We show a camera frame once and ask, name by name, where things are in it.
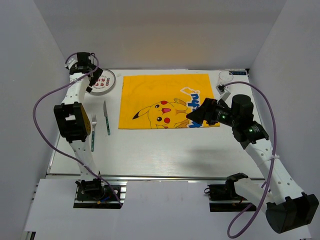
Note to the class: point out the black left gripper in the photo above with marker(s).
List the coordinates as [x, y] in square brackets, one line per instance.
[96, 74]

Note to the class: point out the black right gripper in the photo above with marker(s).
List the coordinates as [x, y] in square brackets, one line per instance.
[203, 112]

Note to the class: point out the round printed plate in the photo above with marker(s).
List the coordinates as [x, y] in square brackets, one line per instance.
[104, 84]

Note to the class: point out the clear drinking glass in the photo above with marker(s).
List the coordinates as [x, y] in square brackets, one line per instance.
[225, 77]

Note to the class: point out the yellow Pikachu cloth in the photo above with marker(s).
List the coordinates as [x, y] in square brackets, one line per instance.
[162, 101]

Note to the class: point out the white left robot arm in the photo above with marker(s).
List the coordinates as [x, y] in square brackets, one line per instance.
[73, 122]

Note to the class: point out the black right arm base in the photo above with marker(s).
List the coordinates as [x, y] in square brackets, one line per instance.
[220, 200]

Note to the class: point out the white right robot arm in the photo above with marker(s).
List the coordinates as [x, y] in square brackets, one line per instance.
[284, 203]

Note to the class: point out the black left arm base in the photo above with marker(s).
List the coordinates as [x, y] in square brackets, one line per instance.
[96, 194]

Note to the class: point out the metal fork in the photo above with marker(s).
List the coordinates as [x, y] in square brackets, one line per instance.
[94, 123]

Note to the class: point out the black table logo sticker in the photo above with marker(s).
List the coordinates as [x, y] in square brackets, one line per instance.
[238, 73]

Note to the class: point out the metal knife teal handle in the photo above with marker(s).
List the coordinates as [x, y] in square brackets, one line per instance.
[106, 118]

